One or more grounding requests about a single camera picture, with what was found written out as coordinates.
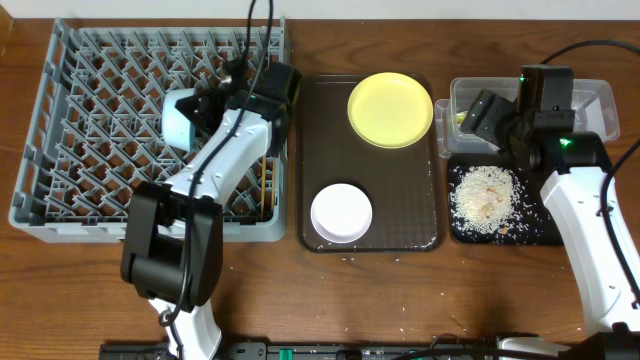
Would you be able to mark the green orange snack wrapper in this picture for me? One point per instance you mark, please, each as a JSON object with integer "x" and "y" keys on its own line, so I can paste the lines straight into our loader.
{"x": 460, "y": 117}

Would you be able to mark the clear plastic bin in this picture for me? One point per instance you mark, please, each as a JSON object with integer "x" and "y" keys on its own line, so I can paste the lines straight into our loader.
{"x": 592, "y": 100}

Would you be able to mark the long wooden chopstick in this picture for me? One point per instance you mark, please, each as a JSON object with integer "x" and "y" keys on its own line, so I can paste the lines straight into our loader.
{"x": 263, "y": 187}

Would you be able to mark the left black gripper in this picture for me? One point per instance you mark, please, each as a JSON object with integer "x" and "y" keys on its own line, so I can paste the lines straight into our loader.
{"x": 211, "y": 110}

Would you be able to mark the grey dishwasher rack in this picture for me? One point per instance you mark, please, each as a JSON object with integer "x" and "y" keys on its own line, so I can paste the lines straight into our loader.
{"x": 95, "y": 130}

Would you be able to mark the yellow plate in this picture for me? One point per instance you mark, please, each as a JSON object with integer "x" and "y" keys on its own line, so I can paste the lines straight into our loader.
{"x": 390, "y": 110}

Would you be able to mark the black rectangular tray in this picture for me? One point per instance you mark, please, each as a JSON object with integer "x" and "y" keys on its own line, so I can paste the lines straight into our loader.
{"x": 542, "y": 229}

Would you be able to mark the spilled rice pile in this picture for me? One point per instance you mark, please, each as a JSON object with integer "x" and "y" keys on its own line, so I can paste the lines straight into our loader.
{"x": 487, "y": 200}

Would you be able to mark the light blue bowl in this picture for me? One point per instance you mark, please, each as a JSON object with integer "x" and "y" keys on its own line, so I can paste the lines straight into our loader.
{"x": 177, "y": 130}

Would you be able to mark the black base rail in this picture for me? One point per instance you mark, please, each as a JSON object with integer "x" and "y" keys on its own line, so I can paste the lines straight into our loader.
{"x": 262, "y": 351}

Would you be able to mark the short wooden chopstick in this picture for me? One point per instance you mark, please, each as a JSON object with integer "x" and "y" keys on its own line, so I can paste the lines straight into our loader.
{"x": 273, "y": 184}

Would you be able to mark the white saucer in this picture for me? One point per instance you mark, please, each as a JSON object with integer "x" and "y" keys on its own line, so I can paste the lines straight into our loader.
{"x": 341, "y": 213}

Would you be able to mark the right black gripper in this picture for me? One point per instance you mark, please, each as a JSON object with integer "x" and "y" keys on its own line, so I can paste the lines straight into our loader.
{"x": 483, "y": 114}

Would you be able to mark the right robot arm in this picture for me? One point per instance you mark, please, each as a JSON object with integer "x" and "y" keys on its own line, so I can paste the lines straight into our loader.
{"x": 536, "y": 131}

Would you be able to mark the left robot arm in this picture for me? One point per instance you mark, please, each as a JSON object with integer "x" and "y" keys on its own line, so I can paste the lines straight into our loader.
{"x": 173, "y": 243}

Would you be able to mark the dark brown serving tray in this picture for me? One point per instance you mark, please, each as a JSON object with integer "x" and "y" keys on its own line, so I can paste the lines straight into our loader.
{"x": 404, "y": 185}

